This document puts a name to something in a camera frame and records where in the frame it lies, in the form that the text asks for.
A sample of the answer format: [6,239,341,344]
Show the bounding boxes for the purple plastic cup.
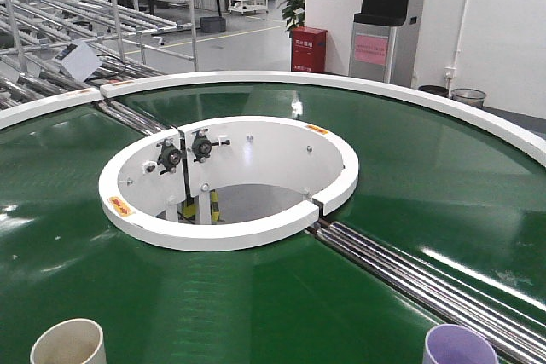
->
[422,324,499,364]

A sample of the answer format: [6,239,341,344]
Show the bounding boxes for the beige plastic cup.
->
[29,318,107,364]

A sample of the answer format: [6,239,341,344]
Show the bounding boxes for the green circular conveyor belt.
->
[1,84,545,363]

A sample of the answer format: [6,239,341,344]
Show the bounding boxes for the white outer conveyor rim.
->
[1,71,545,165]

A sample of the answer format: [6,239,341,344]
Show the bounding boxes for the steel conveyor rollers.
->
[306,219,545,363]

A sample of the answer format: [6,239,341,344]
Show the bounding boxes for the red fire extinguisher box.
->
[290,26,328,73]

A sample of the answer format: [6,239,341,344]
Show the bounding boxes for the black water dispenser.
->
[350,0,409,83]

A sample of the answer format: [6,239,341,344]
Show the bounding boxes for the metal roller rack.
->
[1,0,196,111]

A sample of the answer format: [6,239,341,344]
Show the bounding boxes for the white inner conveyor ring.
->
[98,115,360,253]

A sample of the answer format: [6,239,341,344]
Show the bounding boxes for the wire mesh trash bin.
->
[450,88,487,108]

